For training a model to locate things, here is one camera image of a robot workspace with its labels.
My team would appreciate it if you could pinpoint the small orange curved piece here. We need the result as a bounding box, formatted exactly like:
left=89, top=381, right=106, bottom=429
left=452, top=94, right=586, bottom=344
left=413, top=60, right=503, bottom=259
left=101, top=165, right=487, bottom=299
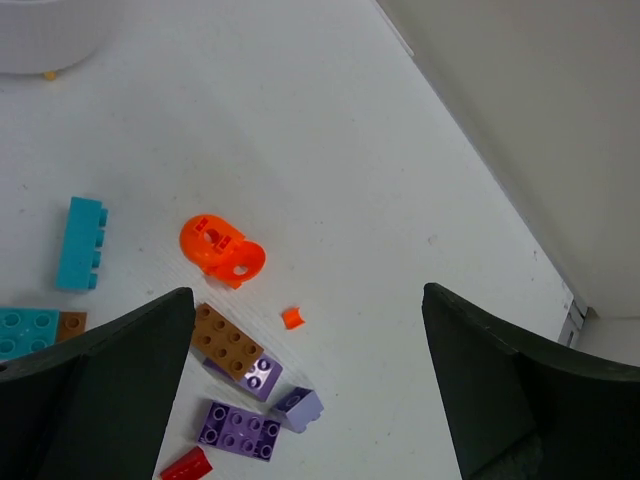
left=281, top=307, right=305, bottom=330

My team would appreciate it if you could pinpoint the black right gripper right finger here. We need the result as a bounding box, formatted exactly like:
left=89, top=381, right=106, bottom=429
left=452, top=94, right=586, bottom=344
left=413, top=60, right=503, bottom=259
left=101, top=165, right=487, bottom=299
left=422, top=283, right=639, bottom=479

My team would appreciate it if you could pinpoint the brown 2x4 lego plate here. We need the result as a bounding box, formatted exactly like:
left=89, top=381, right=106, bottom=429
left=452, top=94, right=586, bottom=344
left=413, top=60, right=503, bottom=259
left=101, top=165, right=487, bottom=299
left=191, top=303, right=264, bottom=381

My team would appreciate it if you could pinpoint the purple 2x4 lego plate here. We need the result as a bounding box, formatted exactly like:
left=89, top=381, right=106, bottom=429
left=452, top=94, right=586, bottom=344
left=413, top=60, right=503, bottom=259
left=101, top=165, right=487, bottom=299
left=198, top=401, right=281, bottom=462

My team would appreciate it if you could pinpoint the white divided round container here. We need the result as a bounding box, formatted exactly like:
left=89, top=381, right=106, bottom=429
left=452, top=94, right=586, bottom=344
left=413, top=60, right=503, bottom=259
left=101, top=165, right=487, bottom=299
left=1, top=0, right=122, bottom=75

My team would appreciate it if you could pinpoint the small red curved piece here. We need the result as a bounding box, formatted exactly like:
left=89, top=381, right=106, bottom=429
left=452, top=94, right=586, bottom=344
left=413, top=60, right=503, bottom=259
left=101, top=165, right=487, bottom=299
left=159, top=446, right=213, bottom=480

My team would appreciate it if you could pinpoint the small brown lego brick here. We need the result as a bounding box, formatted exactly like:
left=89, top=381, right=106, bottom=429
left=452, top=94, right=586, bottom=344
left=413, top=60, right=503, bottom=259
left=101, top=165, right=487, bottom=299
left=56, top=311, right=87, bottom=343

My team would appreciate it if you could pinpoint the orange figure-eight lego piece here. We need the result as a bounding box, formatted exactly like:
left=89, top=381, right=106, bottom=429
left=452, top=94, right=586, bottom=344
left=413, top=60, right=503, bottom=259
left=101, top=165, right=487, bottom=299
left=179, top=214, right=267, bottom=289

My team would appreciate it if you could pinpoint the long teal lego brick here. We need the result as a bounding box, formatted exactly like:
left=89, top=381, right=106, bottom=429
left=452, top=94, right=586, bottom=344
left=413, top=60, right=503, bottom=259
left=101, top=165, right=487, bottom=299
left=55, top=196, right=108, bottom=291

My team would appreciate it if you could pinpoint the light purple 2x2 brick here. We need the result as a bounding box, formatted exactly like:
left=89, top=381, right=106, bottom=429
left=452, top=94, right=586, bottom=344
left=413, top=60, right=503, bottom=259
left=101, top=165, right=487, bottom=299
left=270, top=387, right=324, bottom=434

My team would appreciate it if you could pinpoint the teal 2x2 lego brick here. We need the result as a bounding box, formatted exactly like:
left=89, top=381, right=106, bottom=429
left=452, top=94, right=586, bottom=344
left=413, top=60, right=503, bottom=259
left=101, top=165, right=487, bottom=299
left=0, top=307, right=60, bottom=362

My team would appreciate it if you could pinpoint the light purple sloped brick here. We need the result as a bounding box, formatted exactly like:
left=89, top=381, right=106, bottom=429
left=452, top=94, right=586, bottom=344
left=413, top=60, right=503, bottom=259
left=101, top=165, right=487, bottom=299
left=203, top=353, right=283, bottom=403

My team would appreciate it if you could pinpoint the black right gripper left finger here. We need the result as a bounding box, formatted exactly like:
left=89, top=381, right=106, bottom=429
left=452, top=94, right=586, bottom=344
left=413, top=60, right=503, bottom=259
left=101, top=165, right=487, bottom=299
left=1, top=287, right=195, bottom=479

